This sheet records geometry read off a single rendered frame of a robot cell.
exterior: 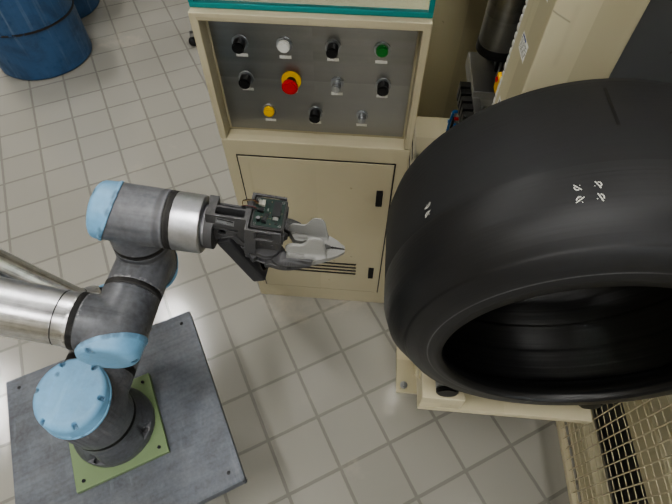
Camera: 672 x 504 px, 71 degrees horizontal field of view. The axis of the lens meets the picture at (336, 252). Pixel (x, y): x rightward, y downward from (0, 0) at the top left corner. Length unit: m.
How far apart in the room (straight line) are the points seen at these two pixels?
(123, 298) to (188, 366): 0.62
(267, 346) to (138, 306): 1.28
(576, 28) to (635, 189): 0.33
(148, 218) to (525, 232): 0.50
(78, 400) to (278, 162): 0.81
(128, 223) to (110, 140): 2.31
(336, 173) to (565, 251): 0.98
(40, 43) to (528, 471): 3.38
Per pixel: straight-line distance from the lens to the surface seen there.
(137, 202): 0.73
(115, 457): 1.31
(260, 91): 1.36
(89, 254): 2.51
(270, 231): 0.68
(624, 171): 0.60
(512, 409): 1.14
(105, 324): 0.78
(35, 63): 3.62
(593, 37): 0.86
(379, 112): 1.36
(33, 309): 0.81
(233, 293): 2.16
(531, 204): 0.58
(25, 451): 1.47
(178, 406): 1.35
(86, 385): 1.12
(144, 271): 0.81
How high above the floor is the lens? 1.83
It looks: 55 degrees down
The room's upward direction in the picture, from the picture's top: straight up
